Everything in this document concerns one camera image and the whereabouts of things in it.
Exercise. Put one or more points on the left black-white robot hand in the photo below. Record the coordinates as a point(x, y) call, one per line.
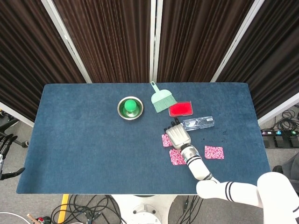
point(5, 142)

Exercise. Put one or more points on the right black-white robot hand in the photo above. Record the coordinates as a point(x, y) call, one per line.
point(178, 137)

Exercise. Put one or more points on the pink patterned block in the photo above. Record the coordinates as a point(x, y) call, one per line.
point(166, 141)
point(214, 152)
point(176, 158)

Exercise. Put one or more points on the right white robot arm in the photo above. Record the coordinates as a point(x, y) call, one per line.
point(198, 165)

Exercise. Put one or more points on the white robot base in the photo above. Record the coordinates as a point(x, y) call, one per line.
point(142, 207)

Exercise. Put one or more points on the black office chair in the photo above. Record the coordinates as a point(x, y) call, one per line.
point(9, 126)

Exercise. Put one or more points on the clear plastic water bottle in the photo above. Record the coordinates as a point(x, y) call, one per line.
point(201, 123)

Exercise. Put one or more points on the red pad in clear case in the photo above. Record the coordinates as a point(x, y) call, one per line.
point(180, 109)

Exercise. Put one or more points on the mint green hand brush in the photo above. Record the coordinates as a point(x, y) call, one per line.
point(162, 99)

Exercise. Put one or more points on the green round plastic toy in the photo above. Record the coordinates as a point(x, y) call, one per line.
point(130, 105)

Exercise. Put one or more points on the stainless steel bowl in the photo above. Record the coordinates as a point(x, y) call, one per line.
point(121, 114)

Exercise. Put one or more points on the wooden stick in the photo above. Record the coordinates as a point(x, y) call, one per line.
point(31, 218)

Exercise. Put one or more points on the blue felt table mat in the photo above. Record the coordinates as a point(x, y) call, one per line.
point(93, 151)

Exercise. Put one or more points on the brown pleated screen panel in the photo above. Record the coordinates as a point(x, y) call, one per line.
point(28, 58)
point(198, 42)
point(109, 42)
point(275, 58)

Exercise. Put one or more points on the black shoe of bystander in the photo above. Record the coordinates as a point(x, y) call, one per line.
point(278, 169)

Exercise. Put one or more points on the grey trouser leg of bystander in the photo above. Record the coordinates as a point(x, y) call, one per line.
point(292, 165)

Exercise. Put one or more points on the white screen frame rail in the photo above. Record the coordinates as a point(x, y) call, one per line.
point(278, 109)
point(16, 114)

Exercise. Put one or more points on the white screen frame post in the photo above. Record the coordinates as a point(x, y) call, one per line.
point(156, 42)
point(67, 42)
point(238, 42)

